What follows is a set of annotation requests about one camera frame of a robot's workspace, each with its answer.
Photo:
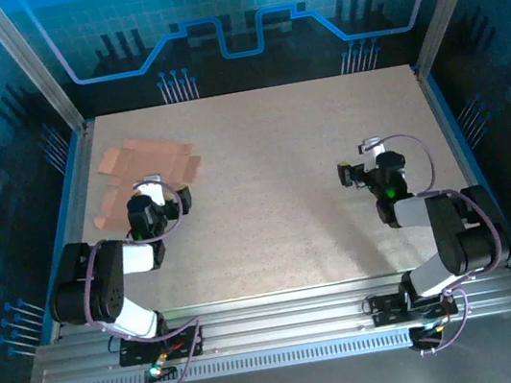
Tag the left small LED circuit board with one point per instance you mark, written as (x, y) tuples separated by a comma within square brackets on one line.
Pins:
[(157, 372)]

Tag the small led circuit board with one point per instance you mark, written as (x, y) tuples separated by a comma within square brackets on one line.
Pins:
[(425, 330), (157, 372)]

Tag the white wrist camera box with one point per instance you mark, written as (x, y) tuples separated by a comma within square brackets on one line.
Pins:
[(373, 153), (153, 193)]

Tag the right small LED circuit board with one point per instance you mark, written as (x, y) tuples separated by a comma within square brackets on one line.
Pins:
[(425, 330)]

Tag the left aluminium corner post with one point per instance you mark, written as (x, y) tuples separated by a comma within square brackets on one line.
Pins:
[(20, 54)]

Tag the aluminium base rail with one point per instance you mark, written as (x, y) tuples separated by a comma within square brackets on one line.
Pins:
[(281, 323)]

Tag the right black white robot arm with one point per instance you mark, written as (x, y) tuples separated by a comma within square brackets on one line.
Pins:
[(451, 228)]

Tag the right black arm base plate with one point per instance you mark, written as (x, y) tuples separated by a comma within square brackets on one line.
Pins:
[(386, 311)]

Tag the left aluminium side rail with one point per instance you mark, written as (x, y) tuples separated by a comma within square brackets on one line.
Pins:
[(76, 190)]

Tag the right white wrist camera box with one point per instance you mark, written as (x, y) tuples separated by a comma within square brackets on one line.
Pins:
[(373, 153)]

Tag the right aluminium side rail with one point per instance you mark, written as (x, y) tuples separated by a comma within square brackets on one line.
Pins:
[(444, 123)]

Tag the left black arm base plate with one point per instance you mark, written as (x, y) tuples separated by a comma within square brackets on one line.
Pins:
[(135, 354)]

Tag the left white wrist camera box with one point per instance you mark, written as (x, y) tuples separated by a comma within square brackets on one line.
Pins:
[(153, 193)]

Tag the brown cardboard paper box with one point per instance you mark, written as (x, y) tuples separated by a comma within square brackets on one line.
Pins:
[(143, 158)]

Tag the aluminium side rail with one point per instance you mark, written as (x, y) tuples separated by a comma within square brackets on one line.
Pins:
[(76, 190), (444, 123)]

